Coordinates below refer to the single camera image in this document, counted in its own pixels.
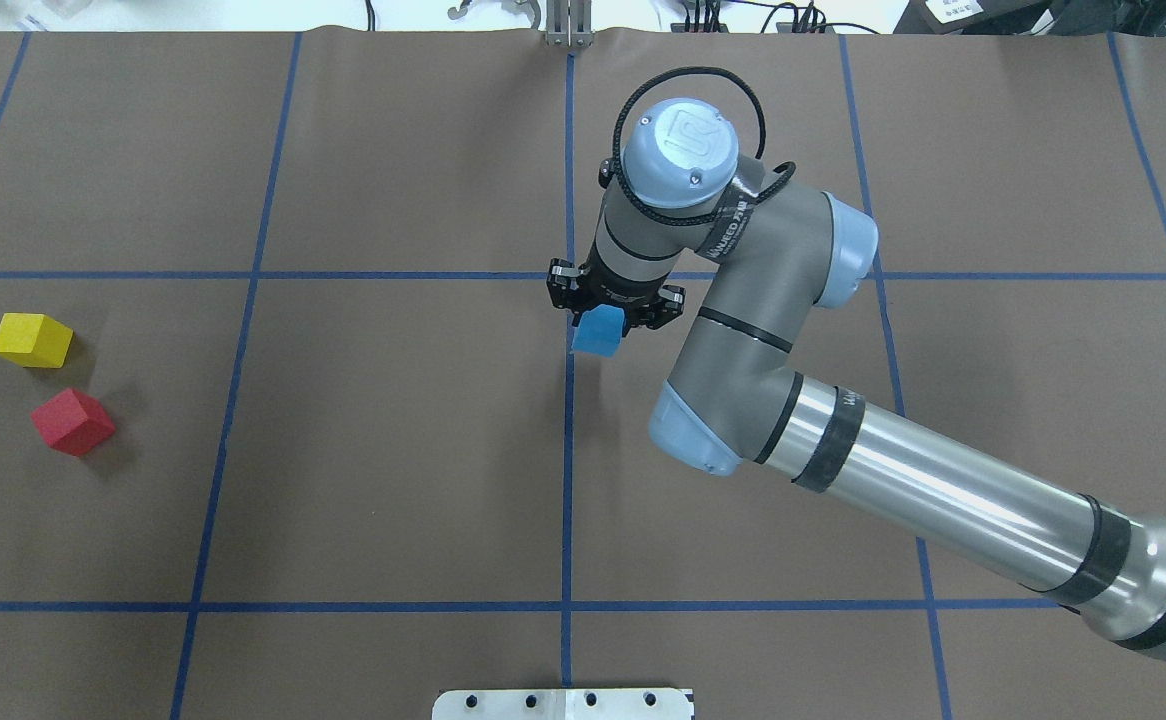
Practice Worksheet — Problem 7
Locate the yellow wooden block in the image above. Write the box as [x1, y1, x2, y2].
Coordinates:
[0, 313, 73, 369]

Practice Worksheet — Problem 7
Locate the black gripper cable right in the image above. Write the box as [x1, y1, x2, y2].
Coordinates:
[607, 67, 798, 228]

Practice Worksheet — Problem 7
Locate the aluminium frame post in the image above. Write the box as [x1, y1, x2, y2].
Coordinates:
[538, 0, 595, 49]

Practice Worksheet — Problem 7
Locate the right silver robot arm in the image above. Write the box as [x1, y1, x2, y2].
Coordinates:
[546, 97, 1166, 662]

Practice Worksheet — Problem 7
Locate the blue wooden block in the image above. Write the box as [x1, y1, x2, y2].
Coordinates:
[571, 305, 627, 357]

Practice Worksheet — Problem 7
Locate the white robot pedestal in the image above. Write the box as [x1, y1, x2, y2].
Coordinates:
[431, 687, 697, 719]

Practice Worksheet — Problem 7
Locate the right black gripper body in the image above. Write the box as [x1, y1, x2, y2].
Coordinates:
[546, 258, 684, 333]

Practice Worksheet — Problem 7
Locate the red wooden block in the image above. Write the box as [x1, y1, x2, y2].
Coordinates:
[30, 387, 115, 457]

